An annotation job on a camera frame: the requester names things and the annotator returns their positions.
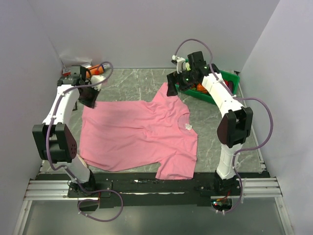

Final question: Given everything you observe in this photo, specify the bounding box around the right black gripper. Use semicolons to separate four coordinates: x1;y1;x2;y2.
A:
166;68;197;97

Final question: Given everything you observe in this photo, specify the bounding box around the pink t-shirt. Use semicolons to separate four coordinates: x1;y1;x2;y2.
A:
79;83;198;180

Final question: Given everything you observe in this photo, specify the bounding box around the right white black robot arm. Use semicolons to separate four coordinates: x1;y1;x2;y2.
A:
167;51;253;195

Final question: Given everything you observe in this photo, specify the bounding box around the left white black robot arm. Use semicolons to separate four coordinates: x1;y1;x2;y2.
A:
32;65;102;197

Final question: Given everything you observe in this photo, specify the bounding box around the white garment care label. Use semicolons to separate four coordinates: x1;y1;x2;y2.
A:
185;123;192;130

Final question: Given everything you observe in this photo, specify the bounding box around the orange cylindrical bottle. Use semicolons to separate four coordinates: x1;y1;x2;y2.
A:
86;64;110;77

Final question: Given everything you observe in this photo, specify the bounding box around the red white flat box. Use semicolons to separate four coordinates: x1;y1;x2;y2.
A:
62;67;71;76

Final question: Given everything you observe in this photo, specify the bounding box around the clear plastic bag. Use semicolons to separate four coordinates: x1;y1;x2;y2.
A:
59;50;92;67

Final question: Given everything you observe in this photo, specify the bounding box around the green plastic bin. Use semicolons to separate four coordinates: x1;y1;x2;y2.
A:
176;60;240;106

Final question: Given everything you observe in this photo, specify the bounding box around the white daikon radish toy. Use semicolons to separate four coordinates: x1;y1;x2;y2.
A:
76;154;88;168

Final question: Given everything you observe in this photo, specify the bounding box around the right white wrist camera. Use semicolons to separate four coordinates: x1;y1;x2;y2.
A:
171;55;189;73

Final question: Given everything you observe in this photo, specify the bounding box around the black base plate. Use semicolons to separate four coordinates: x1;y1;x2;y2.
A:
35;172;269;209

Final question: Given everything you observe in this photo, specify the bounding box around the aluminium rail frame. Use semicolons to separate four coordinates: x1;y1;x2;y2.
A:
13;173;294;235

